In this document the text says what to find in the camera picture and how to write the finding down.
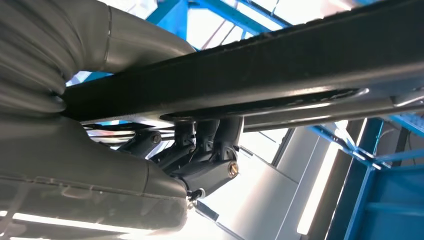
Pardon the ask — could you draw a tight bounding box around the blue metal shelf rack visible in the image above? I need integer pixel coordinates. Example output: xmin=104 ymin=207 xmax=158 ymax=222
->
xmin=308 ymin=112 xmax=424 ymax=240
xmin=145 ymin=0 xmax=292 ymax=51

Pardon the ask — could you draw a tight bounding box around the long white ceiling light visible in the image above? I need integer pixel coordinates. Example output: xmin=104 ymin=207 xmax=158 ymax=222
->
xmin=296 ymin=119 xmax=369 ymax=237

